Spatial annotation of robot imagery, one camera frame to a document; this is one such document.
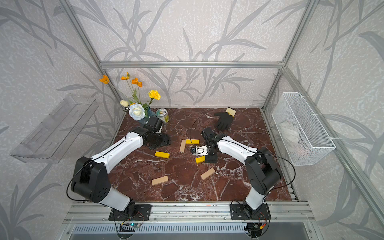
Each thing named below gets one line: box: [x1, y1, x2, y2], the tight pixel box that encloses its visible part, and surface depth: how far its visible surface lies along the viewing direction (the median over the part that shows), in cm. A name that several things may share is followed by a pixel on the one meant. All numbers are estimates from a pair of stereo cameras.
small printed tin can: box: [156, 108, 170, 124], surface depth 110 cm
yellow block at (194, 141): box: [186, 139, 200, 145], surface depth 101 cm
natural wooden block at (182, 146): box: [179, 139, 186, 153], surface depth 99 cm
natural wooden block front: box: [151, 175, 169, 186], surface depth 86 cm
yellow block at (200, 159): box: [195, 155, 206, 164], surface depth 94 cm
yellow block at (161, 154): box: [154, 151, 170, 159], surface depth 96 cm
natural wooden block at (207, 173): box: [200, 167, 216, 181], surface depth 88 cm
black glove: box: [214, 107, 237, 131], surface depth 117 cm
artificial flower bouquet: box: [99, 72, 161, 121], surface depth 86 cm
